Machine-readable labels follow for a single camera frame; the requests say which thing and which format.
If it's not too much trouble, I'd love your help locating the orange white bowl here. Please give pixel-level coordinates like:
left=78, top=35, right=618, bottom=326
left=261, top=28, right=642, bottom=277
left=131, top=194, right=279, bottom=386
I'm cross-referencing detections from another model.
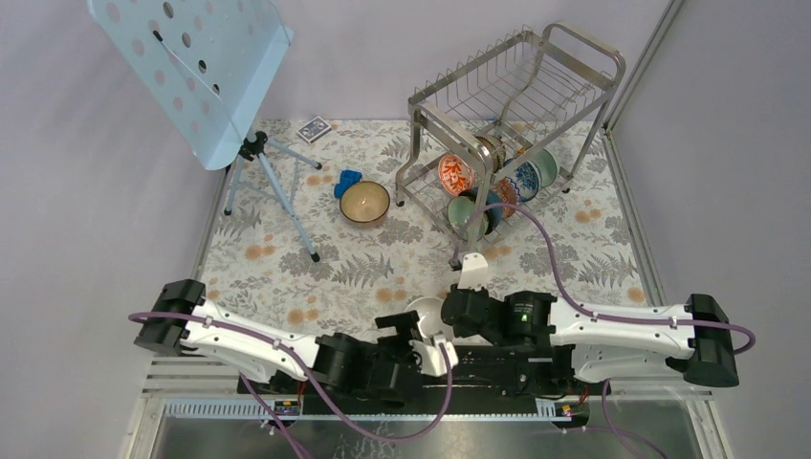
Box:
left=405, top=296, right=454, bottom=341

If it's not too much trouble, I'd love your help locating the light green celadon bowl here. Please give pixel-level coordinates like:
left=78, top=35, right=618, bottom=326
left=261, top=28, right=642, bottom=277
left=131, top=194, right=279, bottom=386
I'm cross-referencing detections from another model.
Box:
left=447, top=196, right=489, bottom=242

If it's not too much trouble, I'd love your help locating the brown ceramic bowl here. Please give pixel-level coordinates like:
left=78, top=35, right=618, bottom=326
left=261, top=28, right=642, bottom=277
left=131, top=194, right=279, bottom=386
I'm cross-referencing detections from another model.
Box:
left=340, top=181, right=391, bottom=228

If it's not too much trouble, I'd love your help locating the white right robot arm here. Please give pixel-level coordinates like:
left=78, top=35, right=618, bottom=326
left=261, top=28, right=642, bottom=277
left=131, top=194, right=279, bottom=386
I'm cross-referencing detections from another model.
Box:
left=441, top=286, right=739, bottom=394

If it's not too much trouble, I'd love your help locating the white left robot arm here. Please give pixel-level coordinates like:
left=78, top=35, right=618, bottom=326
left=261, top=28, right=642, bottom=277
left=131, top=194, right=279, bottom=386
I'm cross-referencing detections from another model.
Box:
left=129, top=279, right=454, bottom=405

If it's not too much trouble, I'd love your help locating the stainless steel dish rack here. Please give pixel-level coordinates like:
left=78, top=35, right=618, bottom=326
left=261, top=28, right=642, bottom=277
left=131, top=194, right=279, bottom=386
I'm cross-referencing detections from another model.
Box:
left=393, top=21, right=626, bottom=249

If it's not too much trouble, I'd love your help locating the floral patterned table mat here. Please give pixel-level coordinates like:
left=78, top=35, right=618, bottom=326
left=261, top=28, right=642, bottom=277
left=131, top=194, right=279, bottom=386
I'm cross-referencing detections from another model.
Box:
left=200, top=120, right=648, bottom=340

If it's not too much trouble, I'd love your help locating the orange patterned bowl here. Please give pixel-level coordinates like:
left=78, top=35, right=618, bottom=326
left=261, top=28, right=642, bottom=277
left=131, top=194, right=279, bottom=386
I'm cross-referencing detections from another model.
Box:
left=437, top=153, right=475, bottom=196

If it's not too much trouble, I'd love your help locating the blue white patterned bowl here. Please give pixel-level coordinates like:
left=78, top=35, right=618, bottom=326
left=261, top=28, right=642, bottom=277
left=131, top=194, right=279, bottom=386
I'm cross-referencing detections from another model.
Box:
left=505, top=162, right=540, bottom=203

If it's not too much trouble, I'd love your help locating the blue plastic toy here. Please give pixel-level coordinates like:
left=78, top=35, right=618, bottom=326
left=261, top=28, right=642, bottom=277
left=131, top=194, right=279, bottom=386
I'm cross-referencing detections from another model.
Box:
left=333, top=169, right=362, bottom=199

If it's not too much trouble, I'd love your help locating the pale green bowl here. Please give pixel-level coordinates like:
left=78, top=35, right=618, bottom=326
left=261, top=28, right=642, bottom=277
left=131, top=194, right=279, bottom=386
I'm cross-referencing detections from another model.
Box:
left=532, top=149, right=559, bottom=188

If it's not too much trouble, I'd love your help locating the blue playing card box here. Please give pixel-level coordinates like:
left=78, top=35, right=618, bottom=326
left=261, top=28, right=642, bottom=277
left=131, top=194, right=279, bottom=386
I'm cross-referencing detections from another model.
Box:
left=296, top=116, right=332, bottom=144

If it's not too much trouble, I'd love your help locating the light blue perforated music stand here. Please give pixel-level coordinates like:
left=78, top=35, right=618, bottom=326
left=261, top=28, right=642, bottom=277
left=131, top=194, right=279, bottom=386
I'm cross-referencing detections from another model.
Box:
left=87, top=0, right=322, bottom=263

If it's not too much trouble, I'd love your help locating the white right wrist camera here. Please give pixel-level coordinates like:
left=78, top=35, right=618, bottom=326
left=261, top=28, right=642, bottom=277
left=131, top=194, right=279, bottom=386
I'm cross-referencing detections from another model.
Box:
left=450, top=252, right=490, bottom=292

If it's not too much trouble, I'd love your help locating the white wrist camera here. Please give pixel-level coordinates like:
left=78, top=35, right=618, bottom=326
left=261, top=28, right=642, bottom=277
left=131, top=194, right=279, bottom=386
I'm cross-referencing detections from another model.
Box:
left=450, top=252, right=490, bottom=292
left=409, top=336, right=459, bottom=378

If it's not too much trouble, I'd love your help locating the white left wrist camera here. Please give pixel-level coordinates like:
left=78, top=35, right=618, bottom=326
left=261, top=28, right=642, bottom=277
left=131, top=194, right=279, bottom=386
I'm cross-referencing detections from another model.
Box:
left=409, top=336, right=459, bottom=378

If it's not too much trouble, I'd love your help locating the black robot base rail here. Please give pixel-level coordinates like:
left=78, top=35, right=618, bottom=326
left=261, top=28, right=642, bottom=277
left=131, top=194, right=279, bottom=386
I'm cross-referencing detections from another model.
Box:
left=237, top=344, right=613, bottom=416

